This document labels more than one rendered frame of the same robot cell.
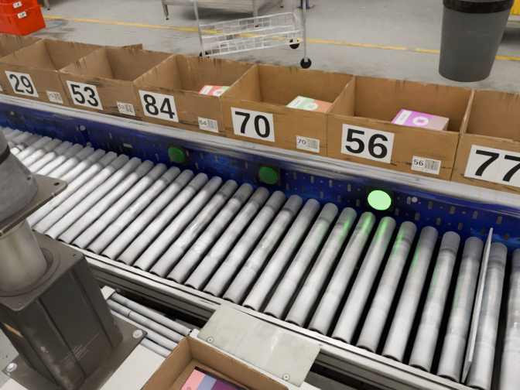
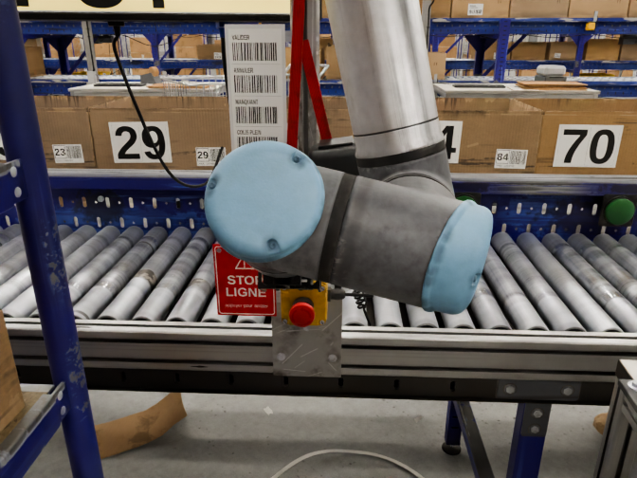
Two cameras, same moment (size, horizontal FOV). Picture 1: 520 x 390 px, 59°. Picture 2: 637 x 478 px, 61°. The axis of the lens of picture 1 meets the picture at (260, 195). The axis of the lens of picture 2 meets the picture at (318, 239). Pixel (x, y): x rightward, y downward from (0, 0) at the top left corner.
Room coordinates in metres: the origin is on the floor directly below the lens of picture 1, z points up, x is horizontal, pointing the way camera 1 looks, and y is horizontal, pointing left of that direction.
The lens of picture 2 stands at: (0.51, 1.24, 1.23)
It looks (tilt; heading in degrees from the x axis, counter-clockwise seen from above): 21 degrees down; 332
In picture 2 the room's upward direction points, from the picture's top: straight up
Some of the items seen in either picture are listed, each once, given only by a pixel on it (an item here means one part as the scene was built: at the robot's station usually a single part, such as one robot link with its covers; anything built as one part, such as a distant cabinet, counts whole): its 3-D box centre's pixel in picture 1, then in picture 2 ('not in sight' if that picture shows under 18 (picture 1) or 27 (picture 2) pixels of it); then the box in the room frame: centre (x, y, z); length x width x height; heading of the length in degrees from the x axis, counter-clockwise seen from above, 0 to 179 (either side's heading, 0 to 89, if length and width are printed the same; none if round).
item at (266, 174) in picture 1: (267, 176); (620, 211); (1.30, -0.03, 0.81); 0.07 x 0.01 x 0.07; 60
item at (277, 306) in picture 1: (304, 256); not in sight; (0.98, -0.11, 0.72); 0.52 x 0.05 x 0.05; 150
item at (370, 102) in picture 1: (398, 124); not in sight; (1.29, -0.48, 0.96); 0.39 x 0.29 x 0.17; 60
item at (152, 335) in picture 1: (138, 328); not in sight; (0.77, 0.37, 0.74); 0.28 x 0.02 x 0.02; 56
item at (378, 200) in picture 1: (378, 200); not in sight; (1.10, -0.37, 0.81); 0.07 x 0.01 x 0.07; 60
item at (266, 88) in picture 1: (289, 107); (591, 135); (1.49, -0.14, 0.96); 0.39 x 0.29 x 0.17; 60
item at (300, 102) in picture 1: (309, 114); not in sight; (1.50, -0.22, 0.92); 0.16 x 0.11 x 0.07; 52
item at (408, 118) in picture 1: (418, 130); not in sight; (1.31, -0.55, 0.92); 0.16 x 0.11 x 0.07; 53
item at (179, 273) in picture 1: (214, 230); (620, 282); (1.15, 0.17, 0.72); 0.52 x 0.05 x 0.05; 150
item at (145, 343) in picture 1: (131, 335); not in sight; (0.75, 0.38, 0.74); 0.28 x 0.02 x 0.02; 56
